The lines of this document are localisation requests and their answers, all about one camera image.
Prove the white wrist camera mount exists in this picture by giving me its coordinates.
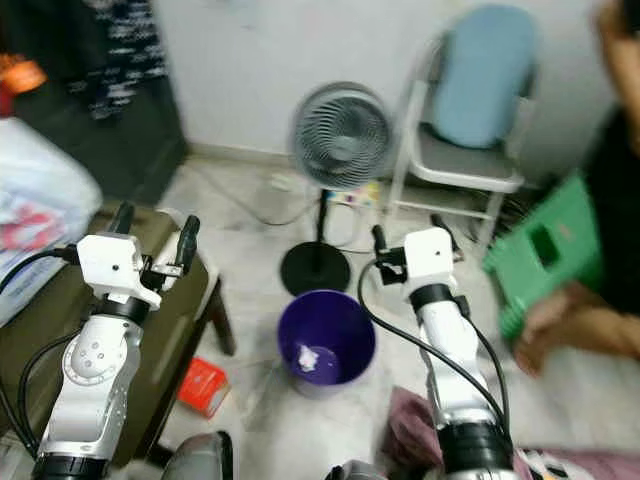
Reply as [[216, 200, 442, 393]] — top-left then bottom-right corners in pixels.
[[402, 227, 456, 291], [77, 233, 161, 309]]

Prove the grey standing fan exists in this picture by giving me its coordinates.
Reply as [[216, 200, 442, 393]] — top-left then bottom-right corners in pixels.
[[280, 82, 396, 297]]

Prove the large white printed plastic bag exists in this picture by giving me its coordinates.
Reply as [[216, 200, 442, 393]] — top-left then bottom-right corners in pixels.
[[0, 118, 104, 326]]

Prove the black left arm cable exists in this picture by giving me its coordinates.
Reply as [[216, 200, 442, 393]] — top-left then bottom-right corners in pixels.
[[0, 245, 83, 461]]

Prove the black white-patterned hanging cloth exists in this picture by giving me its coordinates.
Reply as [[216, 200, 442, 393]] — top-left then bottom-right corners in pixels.
[[75, 0, 166, 121]]

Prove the purple plastic bin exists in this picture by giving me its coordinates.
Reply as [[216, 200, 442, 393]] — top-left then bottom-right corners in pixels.
[[277, 290, 377, 399]]

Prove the red orange package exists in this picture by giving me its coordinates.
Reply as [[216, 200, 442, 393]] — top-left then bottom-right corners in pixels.
[[0, 52, 46, 116]]

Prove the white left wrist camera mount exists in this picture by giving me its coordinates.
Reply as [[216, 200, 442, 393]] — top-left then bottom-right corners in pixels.
[[77, 233, 161, 309]]

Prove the person in black clothes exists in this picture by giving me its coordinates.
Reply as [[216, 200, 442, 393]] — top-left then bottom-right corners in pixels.
[[585, 0, 640, 311]]

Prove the silver right robot leg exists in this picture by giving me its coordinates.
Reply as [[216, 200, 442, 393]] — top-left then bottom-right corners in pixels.
[[325, 460, 381, 480]]

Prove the olive brown low table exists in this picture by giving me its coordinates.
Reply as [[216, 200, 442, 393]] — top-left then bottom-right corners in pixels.
[[0, 205, 236, 471]]

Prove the person's bare hand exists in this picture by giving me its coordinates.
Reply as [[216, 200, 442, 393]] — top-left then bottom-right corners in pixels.
[[510, 283, 576, 376]]

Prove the light blue cushion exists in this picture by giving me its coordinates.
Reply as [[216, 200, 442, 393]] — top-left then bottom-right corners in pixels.
[[432, 5, 539, 149]]

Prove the green plastic stool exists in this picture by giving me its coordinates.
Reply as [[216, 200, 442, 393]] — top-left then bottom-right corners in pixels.
[[482, 172, 603, 341]]

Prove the white metal chair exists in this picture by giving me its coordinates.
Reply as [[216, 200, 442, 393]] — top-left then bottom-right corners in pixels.
[[385, 5, 541, 251]]

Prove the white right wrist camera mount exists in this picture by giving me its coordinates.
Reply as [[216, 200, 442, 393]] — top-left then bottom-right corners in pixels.
[[402, 227, 456, 291]]

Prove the pink cartoon print blanket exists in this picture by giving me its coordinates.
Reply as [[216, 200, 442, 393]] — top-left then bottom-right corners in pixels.
[[380, 388, 640, 480]]

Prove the small red box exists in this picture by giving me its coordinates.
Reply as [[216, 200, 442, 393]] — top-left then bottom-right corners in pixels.
[[178, 357, 229, 418]]

